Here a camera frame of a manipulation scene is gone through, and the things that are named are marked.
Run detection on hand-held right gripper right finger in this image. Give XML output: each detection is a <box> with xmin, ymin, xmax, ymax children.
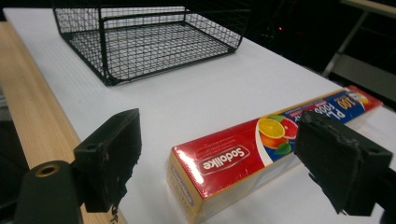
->
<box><xmin>293</xmin><ymin>110</ymin><xmax>394</xmax><ymax>217</ymax></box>

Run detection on red long food wrap box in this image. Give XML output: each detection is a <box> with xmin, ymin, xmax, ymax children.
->
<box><xmin>166</xmin><ymin>84</ymin><xmax>384</xmax><ymax>224</ymax></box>

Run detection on black wire mesh basket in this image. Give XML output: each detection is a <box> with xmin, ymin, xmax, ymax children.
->
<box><xmin>52</xmin><ymin>5</ymin><xmax>252</xmax><ymax>87</ymax></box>

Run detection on metal stand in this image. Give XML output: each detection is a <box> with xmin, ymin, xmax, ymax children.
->
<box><xmin>321</xmin><ymin>0</ymin><xmax>396</xmax><ymax>102</ymax></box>

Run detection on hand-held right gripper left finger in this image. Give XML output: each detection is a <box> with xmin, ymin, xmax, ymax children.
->
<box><xmin>73</xmin><ymin>108</ymin><xmax>143</xmax><ymax>219</ymax></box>

